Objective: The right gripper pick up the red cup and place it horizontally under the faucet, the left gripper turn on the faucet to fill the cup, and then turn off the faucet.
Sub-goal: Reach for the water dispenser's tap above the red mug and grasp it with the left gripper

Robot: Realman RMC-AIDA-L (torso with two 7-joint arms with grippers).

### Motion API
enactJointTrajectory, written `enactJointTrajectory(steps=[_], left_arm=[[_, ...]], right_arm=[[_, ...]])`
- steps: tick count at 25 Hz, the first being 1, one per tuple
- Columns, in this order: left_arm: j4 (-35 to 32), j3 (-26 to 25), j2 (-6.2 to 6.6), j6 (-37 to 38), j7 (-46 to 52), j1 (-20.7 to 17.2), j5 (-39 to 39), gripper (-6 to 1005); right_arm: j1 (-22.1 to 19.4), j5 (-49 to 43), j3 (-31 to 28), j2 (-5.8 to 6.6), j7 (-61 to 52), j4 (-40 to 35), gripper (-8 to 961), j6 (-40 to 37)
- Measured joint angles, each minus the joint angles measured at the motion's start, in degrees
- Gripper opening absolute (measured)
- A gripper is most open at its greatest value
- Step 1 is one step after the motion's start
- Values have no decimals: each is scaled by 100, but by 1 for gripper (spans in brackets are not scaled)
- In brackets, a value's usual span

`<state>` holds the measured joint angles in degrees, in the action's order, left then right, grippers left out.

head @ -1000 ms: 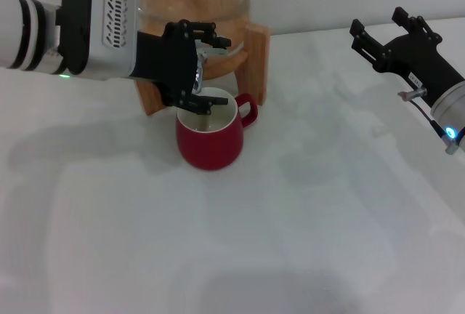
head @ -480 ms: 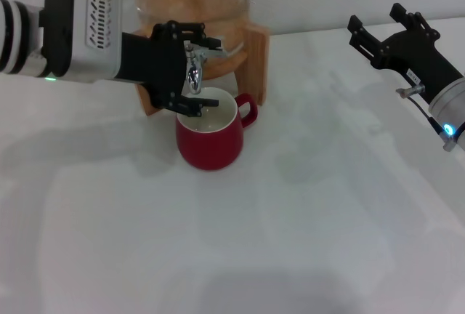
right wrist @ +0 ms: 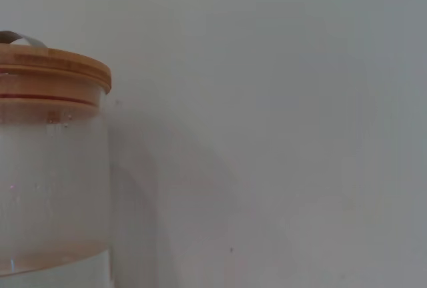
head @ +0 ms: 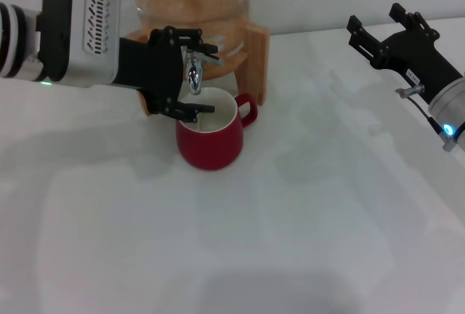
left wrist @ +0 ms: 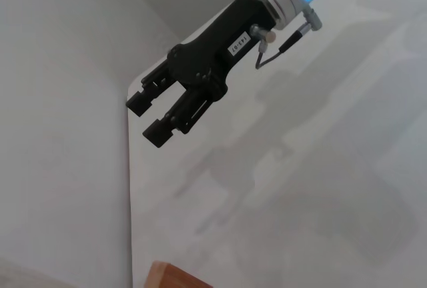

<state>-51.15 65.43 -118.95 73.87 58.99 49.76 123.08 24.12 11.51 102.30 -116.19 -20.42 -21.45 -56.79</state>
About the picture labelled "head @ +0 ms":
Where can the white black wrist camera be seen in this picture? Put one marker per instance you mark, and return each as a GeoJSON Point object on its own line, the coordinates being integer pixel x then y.
{"type": "Point", "coordinates": [83, 27]}

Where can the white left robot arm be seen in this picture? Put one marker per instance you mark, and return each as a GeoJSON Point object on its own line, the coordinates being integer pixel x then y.
{"type": "Point", "coordinates": [18, 41]}

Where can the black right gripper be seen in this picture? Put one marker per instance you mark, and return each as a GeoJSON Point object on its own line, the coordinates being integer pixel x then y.
{"type": "Point", "coordinates": [410, 56]}

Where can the red ceramic cup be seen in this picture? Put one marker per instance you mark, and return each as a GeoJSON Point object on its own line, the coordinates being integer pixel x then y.
{"type": "Point", "coordinates": [214, 147]}

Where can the wooden dispenser stand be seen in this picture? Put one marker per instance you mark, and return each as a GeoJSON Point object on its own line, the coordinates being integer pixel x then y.
{"type": "Point", "coordinates": [258, 67]}

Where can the chrome faucet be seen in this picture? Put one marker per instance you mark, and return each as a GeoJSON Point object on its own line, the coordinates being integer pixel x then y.
{"type": "Point", "coordinates": [194, 74]}

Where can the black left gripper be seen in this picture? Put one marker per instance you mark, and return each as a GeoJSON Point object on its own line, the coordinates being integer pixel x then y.
{"type": "Point", "coordinates": [145, 70]}

